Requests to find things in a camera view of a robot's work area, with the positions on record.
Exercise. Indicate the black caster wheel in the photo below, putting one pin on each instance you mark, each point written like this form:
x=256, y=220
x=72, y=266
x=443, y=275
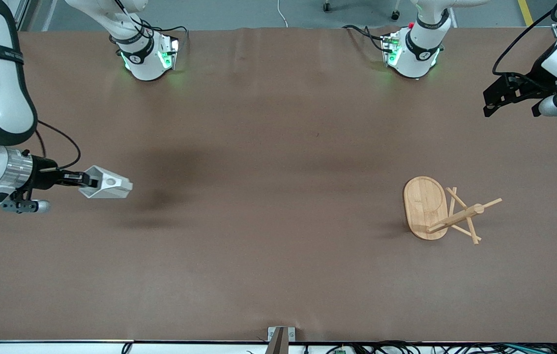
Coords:
x=395, y=15
x=326, y=6

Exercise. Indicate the grey metal bracket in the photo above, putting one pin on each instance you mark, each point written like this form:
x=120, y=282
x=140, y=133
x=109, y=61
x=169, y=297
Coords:
x=290, y=333

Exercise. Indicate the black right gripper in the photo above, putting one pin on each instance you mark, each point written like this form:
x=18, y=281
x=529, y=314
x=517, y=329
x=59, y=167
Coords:
x=43, y=173

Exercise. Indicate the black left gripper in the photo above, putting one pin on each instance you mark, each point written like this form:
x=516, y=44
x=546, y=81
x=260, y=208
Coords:
x=533, y=78

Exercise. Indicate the black right camera mount plate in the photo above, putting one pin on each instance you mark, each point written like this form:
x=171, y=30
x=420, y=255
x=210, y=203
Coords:
x=21, y=195

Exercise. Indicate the white hexagonal plastic cup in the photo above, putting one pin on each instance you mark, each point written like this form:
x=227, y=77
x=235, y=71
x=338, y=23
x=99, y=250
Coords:
x=111, y=189

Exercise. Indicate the wooden cup rack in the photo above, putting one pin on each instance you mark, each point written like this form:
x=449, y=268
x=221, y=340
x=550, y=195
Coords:
x=425, y=206

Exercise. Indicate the brown table cover sheet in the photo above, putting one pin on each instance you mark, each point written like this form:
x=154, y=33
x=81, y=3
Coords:
x=258, y=196

